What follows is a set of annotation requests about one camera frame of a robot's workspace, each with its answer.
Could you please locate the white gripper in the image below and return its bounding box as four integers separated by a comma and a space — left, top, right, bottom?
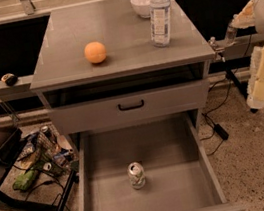
227, 0, 264, 113

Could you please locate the green white 7up can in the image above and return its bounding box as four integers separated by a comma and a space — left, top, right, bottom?
127, 162, 146, 189

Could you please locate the open grey bottom drawer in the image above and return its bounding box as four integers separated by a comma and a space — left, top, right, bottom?
79, 113, 245, 211

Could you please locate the grey drawer cabinet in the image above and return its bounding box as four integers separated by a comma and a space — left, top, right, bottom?
31, 0, 213, 134

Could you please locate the small water bottle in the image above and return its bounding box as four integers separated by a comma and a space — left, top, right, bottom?
224, 20, 238, 47

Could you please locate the black metal stand leg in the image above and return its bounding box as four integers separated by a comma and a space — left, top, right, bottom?
222, 54, 260, 118

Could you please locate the large clear water bottle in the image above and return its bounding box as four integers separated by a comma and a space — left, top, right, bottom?
149, 0, 171, 48

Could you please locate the white bowl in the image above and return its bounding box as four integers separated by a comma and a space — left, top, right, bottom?
130, 0, 151, 18

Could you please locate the orange fruit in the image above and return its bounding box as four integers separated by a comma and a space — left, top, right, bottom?
84, 42, 107, 64

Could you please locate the basket of snacks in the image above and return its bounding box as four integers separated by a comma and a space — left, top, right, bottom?
16, 124, 79, 177

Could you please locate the black tape measure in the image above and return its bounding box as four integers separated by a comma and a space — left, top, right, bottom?
0, 73, 19, 87

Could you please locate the green chip bag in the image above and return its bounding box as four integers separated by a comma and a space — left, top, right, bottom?
12, 170, 38, 192

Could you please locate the black power adapter with cable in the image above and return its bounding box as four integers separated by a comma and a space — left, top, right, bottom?
202, 81, 232, 156

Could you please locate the black drawer handle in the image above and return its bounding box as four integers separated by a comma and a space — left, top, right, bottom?
117, 100, 145, 112

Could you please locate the black low rack frame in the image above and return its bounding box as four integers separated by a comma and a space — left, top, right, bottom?
0, 134, 86, 211

